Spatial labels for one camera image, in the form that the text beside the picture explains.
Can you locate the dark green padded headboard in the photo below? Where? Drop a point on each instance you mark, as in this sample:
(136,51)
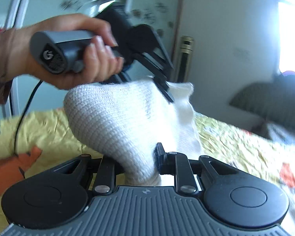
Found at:
(273,101)

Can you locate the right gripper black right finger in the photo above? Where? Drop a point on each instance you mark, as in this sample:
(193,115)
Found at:
(176,164)

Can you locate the yellow quilt with orange patches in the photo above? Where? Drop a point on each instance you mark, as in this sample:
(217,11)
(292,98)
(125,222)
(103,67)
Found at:
(248,152)

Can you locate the window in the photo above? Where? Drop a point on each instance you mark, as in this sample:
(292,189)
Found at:
(290,24)

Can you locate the gold tower air conditioner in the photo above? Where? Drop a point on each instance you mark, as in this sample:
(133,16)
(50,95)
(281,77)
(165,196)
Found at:
(184,58)

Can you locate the cream knitted sweater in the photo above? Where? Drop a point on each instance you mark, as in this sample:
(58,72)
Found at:
(126,121)

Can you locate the person's left hand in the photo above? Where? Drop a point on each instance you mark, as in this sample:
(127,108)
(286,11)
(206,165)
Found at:
(64,51)

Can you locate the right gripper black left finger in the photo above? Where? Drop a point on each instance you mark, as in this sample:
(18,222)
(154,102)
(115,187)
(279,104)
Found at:
(105,178)

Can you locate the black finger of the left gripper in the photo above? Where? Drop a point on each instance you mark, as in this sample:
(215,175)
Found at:
(163,87)

